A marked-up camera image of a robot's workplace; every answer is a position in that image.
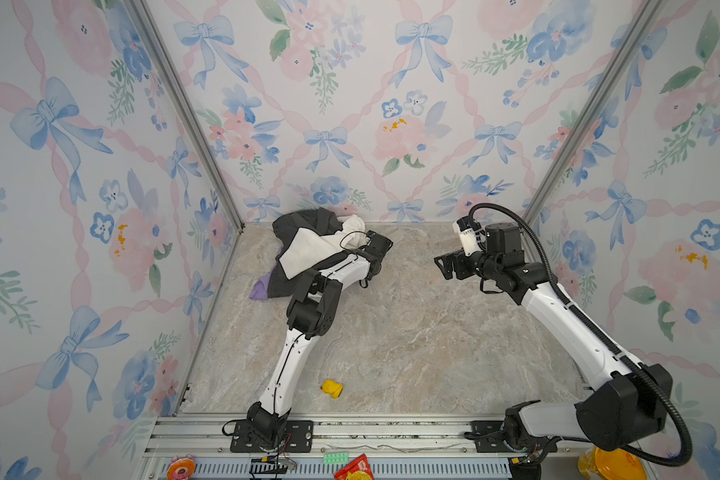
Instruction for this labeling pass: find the black cloth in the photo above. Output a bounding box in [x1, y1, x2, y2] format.
[264, 208, 348, 298]

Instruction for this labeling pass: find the pink round toy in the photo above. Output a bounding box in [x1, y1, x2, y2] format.
[166, 455, 197, 480]

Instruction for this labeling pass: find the purple printed t-shirt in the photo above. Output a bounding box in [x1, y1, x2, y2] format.
[249, 272, 272, 301]

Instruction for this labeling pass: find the yellow lidded container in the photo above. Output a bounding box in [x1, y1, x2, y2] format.
[577, 447, 647, 480]

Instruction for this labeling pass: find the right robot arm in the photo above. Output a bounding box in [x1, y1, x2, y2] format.
[434, 250, 672, 451]

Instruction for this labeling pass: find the aluminium rail frame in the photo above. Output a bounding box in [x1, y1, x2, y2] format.
[133, 413, 658, 480]

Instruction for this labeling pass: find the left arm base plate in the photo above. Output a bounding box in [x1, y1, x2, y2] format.
[222, 420, 314, 454]

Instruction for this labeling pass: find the black corrugated cable hose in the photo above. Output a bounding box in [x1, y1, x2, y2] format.
[466, 202, 694, 468]

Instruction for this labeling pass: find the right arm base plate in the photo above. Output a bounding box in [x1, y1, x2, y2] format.
[464, 419, 558, 455]

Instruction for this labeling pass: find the small yellow toy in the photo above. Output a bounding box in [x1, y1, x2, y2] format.
[320, 379, 344, 399]

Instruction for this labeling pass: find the green connector block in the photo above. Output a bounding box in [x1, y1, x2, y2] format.
[323, 452, 349, 465]

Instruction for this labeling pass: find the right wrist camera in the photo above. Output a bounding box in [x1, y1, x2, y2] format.
[452, 216, 483, 257]

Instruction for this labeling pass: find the white cloth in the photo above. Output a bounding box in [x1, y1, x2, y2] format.
[273, 208, 367, 280]

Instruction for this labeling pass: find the red snack packet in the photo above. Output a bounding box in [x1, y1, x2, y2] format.
[334, 454, 374, 480]

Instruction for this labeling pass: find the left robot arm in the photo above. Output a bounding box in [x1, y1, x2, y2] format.
[235, 231, 393, 451]

